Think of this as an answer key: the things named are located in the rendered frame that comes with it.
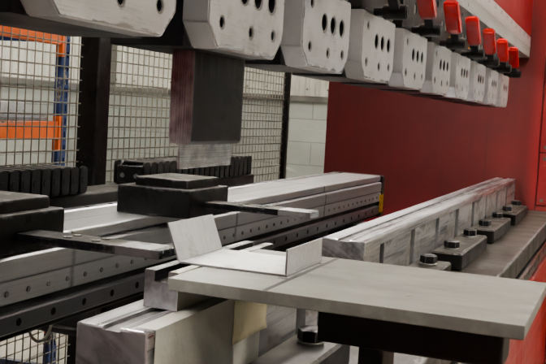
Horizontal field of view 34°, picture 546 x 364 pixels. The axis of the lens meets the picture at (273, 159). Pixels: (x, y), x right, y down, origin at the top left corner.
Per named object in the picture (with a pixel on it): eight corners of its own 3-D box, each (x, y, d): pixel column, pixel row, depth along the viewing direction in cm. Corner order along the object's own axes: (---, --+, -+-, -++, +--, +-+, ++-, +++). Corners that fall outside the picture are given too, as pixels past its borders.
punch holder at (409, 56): (400, 85, 121) (409, -37, 120) (340, 83, 124) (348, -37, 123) (424, 90, 135) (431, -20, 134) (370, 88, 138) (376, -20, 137)
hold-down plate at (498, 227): (493, 244, 191) (494, 230, 191) (467, 241, 193) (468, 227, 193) (509, 230, 219) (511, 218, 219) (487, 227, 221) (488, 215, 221)
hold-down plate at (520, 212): (514, 226, 228) (515, 214, 228) (493, 223, 230) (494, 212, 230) (526, 215, 256) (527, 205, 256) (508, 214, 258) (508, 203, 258)
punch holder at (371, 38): (359, 77, 102) (369, -68, 101) (290, 75, 105) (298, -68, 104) (392, 84, 116) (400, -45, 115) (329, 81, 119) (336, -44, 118)
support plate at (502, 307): (524, 340, 58) (525, 326, 58) (166, 290, 68) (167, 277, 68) (547, 294, 75) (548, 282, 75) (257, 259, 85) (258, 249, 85)
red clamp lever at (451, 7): (461, -3, 136) (466, 43, 143) (435, -3, 137) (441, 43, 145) (459, 6, 135) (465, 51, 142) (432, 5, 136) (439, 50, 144)
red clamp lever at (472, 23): (481, 14, 154) (485, 54, 162) (457, 13, 156) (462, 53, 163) (479, 21, 153) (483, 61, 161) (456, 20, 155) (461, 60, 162)
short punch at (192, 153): (188, 170, 71) (195, 50, 71) (166, 168, 72) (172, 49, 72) (239, 166, 81) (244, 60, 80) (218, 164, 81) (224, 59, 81)
